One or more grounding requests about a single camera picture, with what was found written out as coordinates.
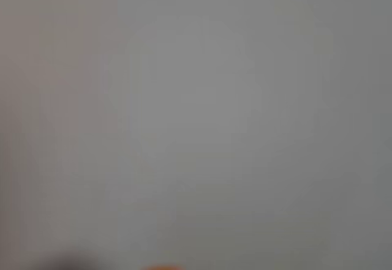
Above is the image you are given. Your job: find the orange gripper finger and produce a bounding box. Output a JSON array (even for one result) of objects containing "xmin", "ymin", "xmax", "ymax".
[{"xmin": 143, "ymin": 263, "xmax": 186, "ymax": 270}]

